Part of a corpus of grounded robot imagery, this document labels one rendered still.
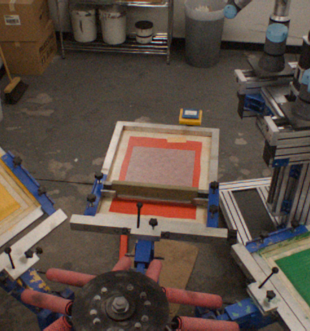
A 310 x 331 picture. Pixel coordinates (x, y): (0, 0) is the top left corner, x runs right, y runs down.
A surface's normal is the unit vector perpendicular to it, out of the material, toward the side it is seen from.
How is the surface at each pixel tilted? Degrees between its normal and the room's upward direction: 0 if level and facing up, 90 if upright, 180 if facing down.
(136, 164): 0
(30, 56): 89
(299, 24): 90
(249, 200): 0
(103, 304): 0
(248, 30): 90
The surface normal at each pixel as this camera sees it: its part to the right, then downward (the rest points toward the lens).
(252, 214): 0.00, -0.76
